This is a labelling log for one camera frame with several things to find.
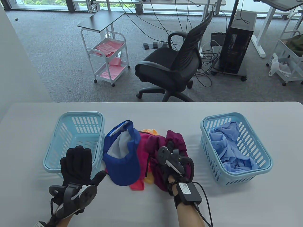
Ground maroon apparel garment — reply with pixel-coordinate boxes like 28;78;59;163
145;129;192;192

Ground black office chair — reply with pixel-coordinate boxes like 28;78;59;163
135;11;214;102

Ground blue cap apparel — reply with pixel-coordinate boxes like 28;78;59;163
102;120;142;186

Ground black floor cables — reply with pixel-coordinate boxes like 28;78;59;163
193;40;223;88

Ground black sensor cable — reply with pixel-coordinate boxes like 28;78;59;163
189;181;214;227

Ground person's right forearm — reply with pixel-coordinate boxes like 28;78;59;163
174;181;207;227

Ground white wire cart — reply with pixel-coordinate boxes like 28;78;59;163
266;10;303;87

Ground grey metal frame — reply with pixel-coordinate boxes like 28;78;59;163
86;0;98;13

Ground light blue shirt apparel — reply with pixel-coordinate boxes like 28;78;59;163
208;122;259;175

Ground white rolling cart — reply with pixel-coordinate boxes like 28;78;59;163
80;28;131;87

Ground yellow towel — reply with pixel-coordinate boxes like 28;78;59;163
141;128;159;185

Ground pink towel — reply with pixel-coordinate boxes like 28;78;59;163
129;132;152;191

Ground black hanging cables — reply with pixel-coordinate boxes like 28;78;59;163
118;0;207;44

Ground long white desk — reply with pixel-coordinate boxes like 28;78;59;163
138;0;227;15

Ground white standing desk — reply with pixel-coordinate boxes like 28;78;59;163
251;0;303;58

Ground grey foot pedals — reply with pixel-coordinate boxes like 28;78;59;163
142;42;169;50

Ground person's right hand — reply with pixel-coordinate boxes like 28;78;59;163
155;140;195;189

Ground dark bead bracelet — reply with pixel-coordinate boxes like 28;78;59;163
167;180;178;196

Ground white plastic bag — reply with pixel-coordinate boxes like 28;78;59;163
268;53;292;77

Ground black hand controller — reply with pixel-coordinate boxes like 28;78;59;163
49;184;98;218
157;146;195;183

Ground black wrist strap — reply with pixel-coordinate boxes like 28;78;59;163
173;194;184;209

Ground person's left forearm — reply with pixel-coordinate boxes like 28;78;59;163
45;212;73;227

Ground black monitor pole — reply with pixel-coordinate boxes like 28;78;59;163
226;0;239;30

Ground olive green bag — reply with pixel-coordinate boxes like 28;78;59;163
285;34;303;57

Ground person's left hand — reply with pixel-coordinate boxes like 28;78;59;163
53;145;107;217

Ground black computer tower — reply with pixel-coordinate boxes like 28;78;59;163
218;26;254;74
211;9;257;82

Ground light blue hand basket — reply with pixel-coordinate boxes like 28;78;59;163
200;112;273;186
43;111;105;174

